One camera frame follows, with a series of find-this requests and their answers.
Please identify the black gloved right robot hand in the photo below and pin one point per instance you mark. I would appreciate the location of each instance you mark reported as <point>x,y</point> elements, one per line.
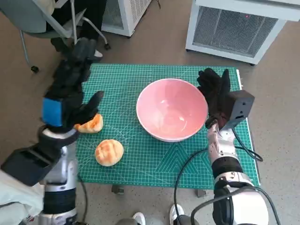
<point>215,93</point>

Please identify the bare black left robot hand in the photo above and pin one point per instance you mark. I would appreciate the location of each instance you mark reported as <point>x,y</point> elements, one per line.
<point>68,93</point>

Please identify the oblong toasted toy bread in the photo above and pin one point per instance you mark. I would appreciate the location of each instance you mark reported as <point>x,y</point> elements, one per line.
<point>91,125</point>

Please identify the pink bowl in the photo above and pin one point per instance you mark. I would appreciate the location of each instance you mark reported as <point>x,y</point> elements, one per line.
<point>171,110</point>

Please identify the round toy bread bun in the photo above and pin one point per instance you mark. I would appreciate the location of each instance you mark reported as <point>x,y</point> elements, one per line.
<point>109,152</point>

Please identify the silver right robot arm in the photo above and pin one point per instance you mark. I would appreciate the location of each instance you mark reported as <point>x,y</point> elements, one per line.
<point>222,150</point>

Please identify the large white grilled appliance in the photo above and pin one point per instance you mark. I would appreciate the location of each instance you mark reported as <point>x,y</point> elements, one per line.
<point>234,25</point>

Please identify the seated person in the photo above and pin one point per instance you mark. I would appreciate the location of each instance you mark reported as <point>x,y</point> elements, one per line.
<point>93,14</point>

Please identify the grey metal-legged chair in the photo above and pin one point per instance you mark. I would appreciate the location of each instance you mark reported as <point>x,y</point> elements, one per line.
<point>23,14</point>

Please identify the green cutting mat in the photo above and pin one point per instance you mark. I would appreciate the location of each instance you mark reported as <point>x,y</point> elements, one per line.
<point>131,164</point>

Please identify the small white grilled appliance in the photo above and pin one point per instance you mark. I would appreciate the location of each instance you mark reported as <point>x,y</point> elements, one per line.
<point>136,9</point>

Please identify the white shoe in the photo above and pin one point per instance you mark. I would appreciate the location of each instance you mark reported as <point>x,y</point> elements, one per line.
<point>176,211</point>
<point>139,218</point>

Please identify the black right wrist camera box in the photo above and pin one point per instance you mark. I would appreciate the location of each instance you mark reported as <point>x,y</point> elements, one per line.
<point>241,105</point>

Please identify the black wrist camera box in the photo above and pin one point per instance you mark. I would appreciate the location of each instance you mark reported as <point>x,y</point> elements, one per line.
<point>28,164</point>
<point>241,105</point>

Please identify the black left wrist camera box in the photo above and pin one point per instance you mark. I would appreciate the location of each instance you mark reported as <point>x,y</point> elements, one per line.
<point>28,164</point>

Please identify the grey table bracket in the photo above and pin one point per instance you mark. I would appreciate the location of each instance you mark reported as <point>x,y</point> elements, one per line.
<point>201,193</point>
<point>118,189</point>

